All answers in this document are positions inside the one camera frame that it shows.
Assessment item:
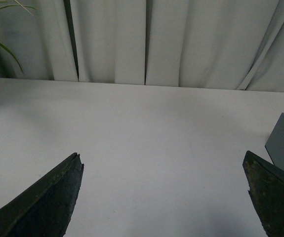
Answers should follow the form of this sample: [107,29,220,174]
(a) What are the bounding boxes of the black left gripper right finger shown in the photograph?
[243,151,284,237]

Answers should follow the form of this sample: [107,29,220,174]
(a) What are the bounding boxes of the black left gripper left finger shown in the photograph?
[0,153,84,237]

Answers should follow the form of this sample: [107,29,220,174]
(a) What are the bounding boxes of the white curtain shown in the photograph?
[0,0,284,92]

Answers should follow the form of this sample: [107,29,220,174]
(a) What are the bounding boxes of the green plant leaves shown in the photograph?
[0,0,37,73]

